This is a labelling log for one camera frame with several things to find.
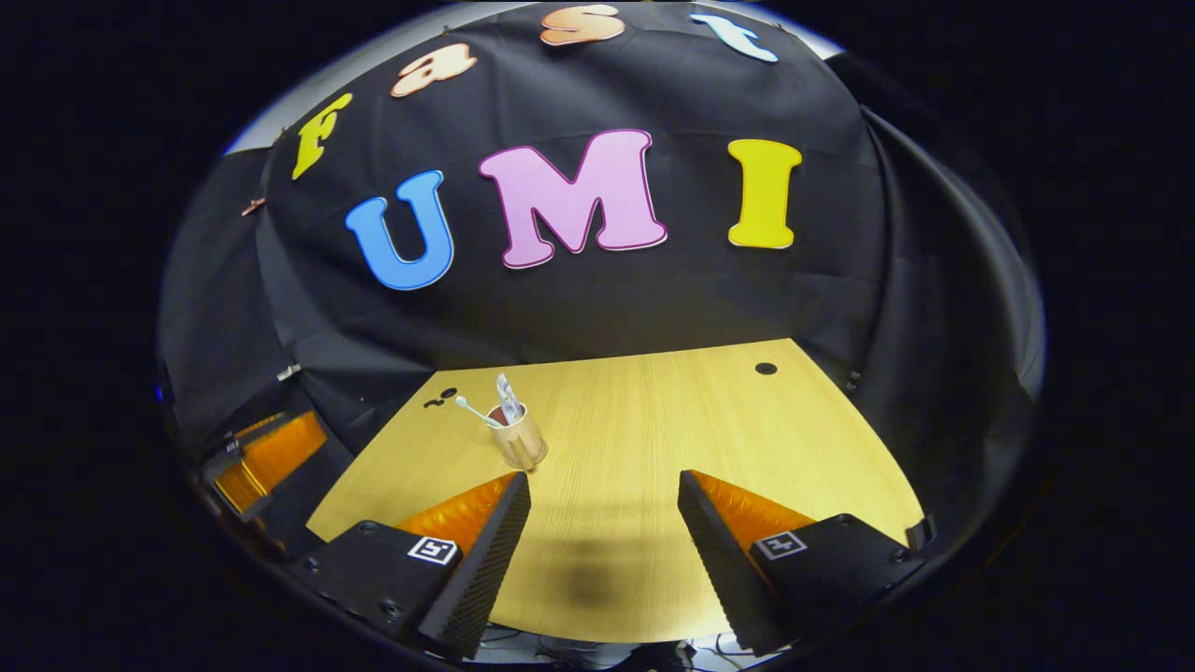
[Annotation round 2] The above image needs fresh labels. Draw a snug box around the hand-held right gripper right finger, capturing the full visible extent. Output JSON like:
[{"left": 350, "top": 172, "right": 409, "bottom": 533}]
[{"left": 677, "top": 469, "right": 937, "bottom": 657}]

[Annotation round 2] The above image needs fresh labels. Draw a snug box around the beige cup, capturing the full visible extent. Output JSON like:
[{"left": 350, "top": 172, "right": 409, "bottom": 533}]
[{"left": 487, "top": 403, "right": 549, "bottom": 472}]

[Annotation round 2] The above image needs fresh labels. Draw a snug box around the black backdrop cloth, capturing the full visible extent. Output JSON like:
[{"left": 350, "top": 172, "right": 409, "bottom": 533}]
[{"left": 159, "top": 5, "right": 1047, "bottom": 561}]

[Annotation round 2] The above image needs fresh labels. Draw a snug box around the wooden desktop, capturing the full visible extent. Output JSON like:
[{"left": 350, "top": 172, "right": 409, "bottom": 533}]
[{"left": 306, "top": 338, "right": 927, "bottom": 645}]

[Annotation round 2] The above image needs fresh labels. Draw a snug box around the pale green toothbrush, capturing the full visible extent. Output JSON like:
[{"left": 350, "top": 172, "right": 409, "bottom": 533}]
[{"left": 454, "top": 395, "right": 505, "bottom": 430}]

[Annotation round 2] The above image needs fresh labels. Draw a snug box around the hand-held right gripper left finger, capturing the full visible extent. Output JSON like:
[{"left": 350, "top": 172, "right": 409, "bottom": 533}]
[{"left": 285, "top": 471, "right": 531, "bottom": 662}]

